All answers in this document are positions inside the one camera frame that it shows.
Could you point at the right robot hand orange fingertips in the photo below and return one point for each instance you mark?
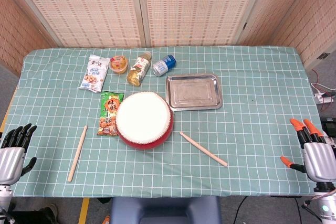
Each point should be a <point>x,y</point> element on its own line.
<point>319,158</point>

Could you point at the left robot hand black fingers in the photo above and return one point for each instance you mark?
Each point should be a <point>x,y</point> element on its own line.
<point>10,161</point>

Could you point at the wooden drumstick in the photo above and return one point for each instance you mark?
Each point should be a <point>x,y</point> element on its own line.
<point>203,149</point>
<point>77,153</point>

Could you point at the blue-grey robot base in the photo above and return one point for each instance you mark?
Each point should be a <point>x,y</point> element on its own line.
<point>165,212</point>

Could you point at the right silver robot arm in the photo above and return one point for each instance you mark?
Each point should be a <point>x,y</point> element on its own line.
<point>326,209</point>

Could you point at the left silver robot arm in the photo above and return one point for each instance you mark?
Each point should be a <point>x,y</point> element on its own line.
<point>4,195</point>

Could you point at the red drum white skin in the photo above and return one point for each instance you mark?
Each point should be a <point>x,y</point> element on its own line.
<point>143,117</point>

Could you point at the black box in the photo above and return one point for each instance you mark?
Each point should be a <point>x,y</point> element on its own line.
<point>329,124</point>

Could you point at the white power strip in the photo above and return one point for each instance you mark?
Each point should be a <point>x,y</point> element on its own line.
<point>321,97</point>

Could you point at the black shoe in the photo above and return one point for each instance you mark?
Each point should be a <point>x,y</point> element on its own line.
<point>39,216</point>

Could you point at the green checked tablecloth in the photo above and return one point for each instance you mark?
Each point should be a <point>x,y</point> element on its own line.
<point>236,142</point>

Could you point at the green snack bag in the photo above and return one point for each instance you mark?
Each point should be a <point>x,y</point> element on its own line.
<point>107,113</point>

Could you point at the white snack bag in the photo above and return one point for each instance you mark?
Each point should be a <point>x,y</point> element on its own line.
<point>94,74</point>

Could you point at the bamboo folding screen panel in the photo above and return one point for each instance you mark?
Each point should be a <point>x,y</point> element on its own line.
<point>273,16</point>
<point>194,6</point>
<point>86,6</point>
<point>15,37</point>
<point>320,24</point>

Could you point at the stainless steel rectangular tray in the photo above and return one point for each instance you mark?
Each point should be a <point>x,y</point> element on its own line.
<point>194,91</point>

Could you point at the orange jelly cup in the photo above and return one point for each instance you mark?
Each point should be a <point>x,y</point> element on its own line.
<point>119,64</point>

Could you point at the blue and silver drink can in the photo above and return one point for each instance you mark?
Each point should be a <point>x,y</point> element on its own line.
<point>164,65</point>

